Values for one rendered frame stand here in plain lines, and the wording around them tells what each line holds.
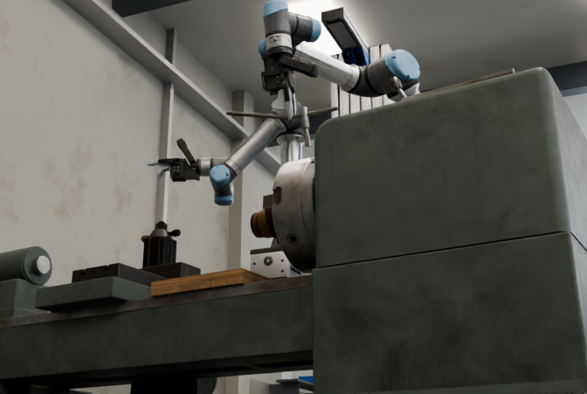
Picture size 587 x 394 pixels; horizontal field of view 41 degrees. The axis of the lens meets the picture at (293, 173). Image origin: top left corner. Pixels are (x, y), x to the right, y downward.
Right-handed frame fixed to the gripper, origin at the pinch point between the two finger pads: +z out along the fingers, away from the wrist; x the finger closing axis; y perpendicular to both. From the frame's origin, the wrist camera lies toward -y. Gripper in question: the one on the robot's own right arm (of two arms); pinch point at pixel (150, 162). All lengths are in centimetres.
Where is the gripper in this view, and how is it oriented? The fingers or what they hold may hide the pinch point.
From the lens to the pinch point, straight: 318.8
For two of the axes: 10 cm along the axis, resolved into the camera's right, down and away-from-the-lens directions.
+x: 0.2, 2.4, 9.7
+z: -10.0, 0.1, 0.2
